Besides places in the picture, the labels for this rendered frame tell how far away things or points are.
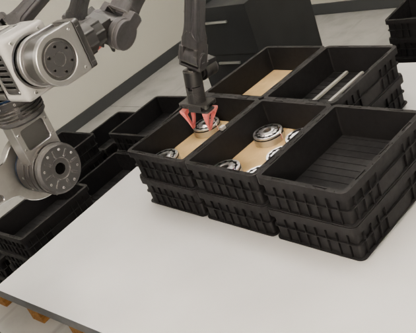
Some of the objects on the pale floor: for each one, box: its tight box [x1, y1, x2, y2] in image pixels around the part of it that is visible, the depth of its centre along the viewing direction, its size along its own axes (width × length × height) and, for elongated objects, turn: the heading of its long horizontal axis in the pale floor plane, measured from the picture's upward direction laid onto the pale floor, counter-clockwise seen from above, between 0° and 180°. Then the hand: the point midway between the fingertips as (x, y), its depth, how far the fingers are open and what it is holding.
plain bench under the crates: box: [0, 62, 416, 333], centre depth 222 cm, size 160×160×70 cm
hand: (201, 126), depth 202 cm, fingers open, 6 cm apart
